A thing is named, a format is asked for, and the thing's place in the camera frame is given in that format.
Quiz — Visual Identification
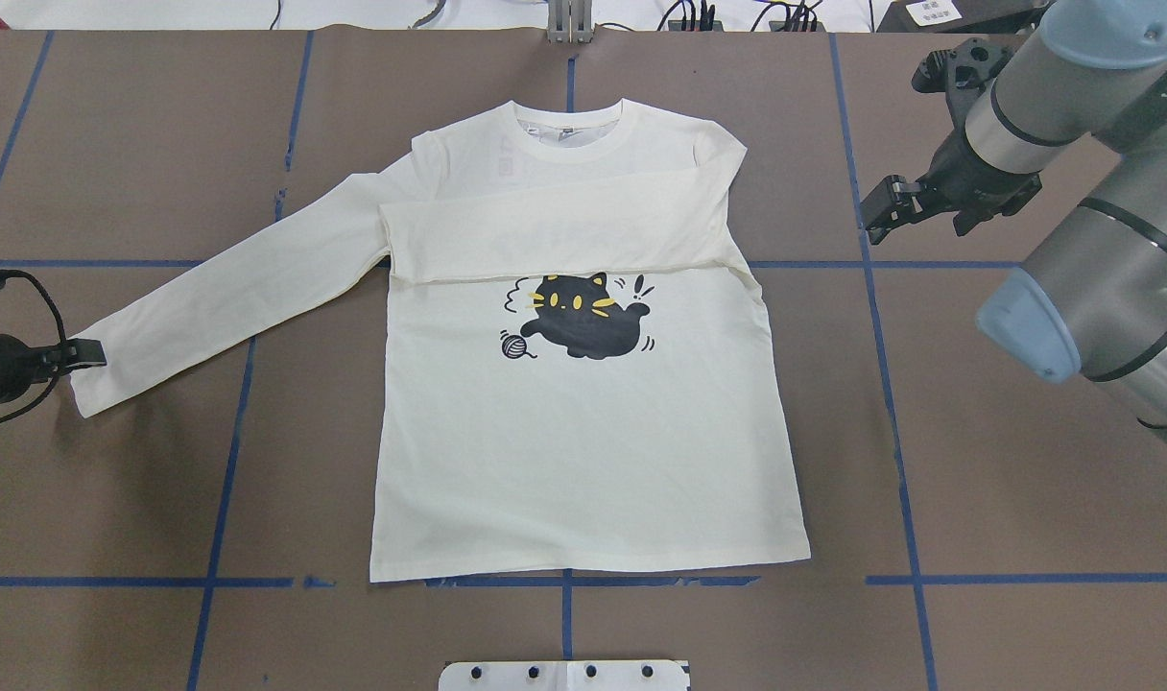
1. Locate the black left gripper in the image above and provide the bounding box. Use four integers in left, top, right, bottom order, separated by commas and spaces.
0, 336, 109, 402

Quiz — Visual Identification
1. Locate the white long-sleeve cat shirt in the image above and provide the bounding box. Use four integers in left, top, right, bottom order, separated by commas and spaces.
74, 100, 811, 582

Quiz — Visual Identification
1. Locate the aluminium frame post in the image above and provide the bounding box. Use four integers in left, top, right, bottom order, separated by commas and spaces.
547, 0, 595, 44

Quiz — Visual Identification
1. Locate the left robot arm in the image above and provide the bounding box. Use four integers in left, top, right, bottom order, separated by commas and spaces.
0, 270, 109, 424

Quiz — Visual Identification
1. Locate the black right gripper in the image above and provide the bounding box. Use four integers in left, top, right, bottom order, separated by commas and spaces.
860, 130, 1041, 237

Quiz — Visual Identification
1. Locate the white camera post with base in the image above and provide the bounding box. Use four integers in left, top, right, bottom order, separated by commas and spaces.
438, 659, 692, 690

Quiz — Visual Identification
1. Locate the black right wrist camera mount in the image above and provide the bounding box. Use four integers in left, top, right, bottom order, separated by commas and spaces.
910, 39, 1014, 130

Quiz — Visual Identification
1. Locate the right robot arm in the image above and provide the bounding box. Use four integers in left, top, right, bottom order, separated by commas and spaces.
860, 1, 1167, 444

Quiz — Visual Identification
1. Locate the black power adapter box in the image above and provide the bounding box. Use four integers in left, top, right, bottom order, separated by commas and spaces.
874, 1, 1049, 34

